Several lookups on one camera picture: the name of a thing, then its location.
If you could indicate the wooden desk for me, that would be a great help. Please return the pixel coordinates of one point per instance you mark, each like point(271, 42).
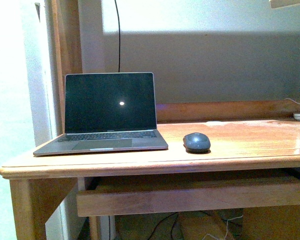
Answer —
point(245, 136)

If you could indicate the dark grey Logitech mouse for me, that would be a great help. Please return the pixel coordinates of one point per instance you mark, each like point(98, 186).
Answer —
point(196, 143)

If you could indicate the grey laptop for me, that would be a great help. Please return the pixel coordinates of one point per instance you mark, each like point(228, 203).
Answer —
point(107, 112)

